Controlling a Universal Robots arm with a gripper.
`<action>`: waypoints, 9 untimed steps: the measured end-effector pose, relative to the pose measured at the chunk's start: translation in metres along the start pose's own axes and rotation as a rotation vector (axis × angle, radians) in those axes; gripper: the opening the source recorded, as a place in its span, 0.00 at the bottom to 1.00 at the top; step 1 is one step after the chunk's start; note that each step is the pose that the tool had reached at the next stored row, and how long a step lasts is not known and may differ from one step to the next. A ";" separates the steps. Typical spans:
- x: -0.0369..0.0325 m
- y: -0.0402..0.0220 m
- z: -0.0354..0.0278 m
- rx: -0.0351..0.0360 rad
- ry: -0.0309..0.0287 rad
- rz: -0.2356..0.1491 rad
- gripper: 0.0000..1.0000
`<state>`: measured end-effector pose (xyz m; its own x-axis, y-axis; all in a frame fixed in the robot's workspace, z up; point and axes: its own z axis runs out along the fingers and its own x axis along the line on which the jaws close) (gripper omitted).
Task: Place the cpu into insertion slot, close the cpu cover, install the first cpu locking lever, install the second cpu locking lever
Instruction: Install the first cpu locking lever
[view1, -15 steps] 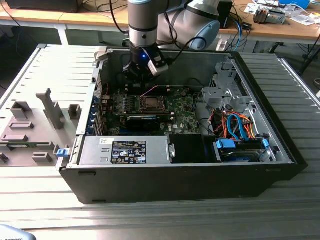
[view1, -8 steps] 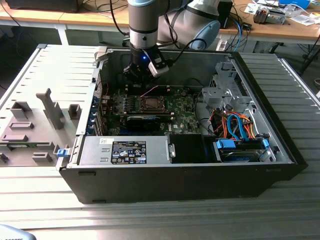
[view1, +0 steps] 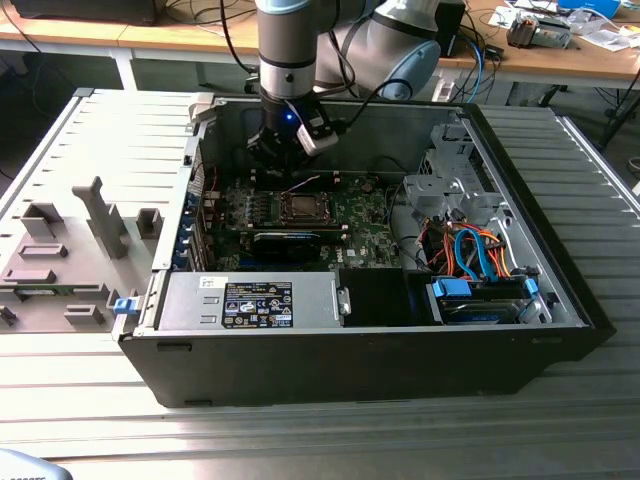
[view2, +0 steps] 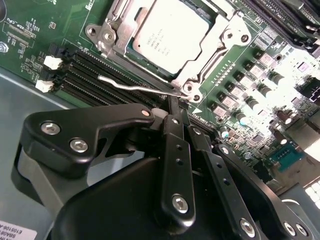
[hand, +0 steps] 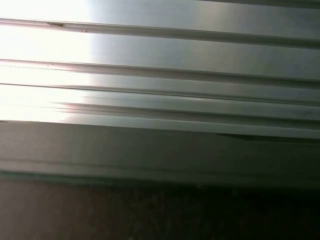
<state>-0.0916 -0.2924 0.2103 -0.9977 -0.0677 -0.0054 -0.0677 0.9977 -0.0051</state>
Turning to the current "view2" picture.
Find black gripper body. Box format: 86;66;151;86
51;156;241;240

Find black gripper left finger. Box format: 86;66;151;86
21;95;198;228

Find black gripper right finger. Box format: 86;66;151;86
180;109;314;240

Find metal locking lever wire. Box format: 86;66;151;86
98;74;185;98

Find silver CPU green edge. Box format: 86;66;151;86
124;0;216;76

